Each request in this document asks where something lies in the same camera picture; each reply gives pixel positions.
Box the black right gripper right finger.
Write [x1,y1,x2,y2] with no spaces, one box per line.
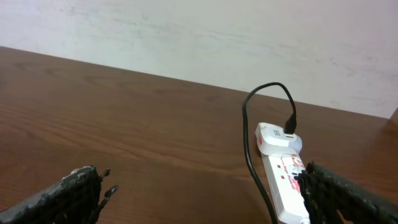
[295,162,397,224]

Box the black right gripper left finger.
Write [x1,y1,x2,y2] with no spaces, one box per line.
[1,166,119,224]

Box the white USB charger adapter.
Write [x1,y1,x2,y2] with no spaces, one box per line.
[256,123,303,157]

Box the white power strip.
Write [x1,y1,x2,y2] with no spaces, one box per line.
[261,154,310,224]

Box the black USB charging cable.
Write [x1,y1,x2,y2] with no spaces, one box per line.
[241,82,298,224]

